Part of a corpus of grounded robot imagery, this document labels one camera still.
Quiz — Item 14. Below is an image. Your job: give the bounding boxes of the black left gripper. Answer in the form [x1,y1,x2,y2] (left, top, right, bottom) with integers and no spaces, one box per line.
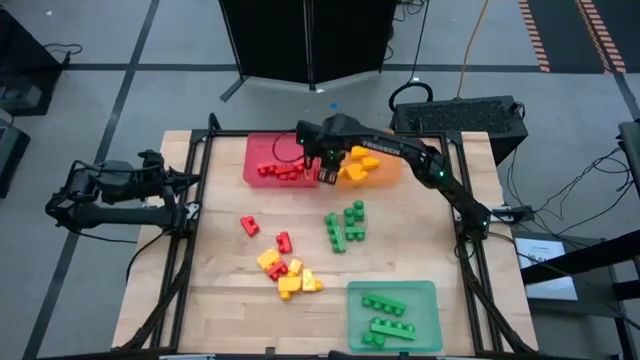
[137,167,202,196]

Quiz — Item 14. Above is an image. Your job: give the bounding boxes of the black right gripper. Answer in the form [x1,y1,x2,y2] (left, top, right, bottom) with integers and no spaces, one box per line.
[296,114,359,185]

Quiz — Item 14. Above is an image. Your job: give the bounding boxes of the long green toy building block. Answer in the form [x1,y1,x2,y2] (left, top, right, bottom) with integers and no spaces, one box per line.
[324,212,348,254]
[368,317,418,343]
[361,293,408,318]

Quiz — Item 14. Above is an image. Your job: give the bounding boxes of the pink translucent plastic bin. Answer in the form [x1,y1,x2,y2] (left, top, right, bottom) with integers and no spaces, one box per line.
[242,132,321,189]

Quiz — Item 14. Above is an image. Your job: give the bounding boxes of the orange translucent plastic bin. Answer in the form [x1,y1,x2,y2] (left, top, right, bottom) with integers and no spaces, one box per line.
[319,130,404,190]

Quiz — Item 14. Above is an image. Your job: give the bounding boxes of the black folding screen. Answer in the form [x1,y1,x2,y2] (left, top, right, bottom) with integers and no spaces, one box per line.
[218,0,400,104]

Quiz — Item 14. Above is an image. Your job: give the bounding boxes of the black perforated computer case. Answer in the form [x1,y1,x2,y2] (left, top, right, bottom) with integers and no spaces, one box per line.
[389,95,530,166]

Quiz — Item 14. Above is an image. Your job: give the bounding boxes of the green translucent plastic bin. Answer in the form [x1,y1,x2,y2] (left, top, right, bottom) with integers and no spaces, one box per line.
[346,279,445,354]

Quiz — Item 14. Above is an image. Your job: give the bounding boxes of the black equipment box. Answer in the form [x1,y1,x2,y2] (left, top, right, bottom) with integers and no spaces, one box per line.
[0,117,31,200]

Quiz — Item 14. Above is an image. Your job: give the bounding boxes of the black cabinet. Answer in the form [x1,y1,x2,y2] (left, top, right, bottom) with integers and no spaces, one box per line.
[0,9,64,117]

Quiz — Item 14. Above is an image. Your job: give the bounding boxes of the black power strip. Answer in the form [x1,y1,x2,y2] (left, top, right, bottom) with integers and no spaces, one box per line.
[492,204,535,224]

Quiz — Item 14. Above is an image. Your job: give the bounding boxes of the white paper sheet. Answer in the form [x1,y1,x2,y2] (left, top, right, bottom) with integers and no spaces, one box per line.
[514,237,580,302]

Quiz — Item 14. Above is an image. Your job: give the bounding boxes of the black stand beam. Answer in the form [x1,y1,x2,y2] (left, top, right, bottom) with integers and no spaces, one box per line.
[519,242,640,301]

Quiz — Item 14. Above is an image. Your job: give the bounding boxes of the black floor mat striped edges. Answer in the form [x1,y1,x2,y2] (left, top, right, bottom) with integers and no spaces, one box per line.
[517,0,640,75]

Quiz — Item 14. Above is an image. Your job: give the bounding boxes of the dark grey equipment edge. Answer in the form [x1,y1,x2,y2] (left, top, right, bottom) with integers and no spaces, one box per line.
[617,119,640,186]

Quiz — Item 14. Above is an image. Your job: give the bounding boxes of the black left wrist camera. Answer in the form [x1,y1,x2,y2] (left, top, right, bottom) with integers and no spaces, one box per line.
[138,149,165,170]

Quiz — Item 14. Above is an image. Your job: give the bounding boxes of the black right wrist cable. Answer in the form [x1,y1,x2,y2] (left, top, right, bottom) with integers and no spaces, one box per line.
[271,132,307,165]

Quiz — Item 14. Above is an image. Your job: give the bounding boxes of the black aluminium table frame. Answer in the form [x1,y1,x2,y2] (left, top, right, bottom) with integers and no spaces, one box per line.
[112,112,539,359]

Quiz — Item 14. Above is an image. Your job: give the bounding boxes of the black coiled floor cable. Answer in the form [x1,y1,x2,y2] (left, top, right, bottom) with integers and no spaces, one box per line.
[388,81,434,114]

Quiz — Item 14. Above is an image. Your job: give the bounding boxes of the black hanging cable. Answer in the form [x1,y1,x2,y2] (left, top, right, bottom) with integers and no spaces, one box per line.
[407,0,430,84]

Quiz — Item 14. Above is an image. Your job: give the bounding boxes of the yellow hanging cable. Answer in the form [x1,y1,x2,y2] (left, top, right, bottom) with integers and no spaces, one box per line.
[455,0,489,99]

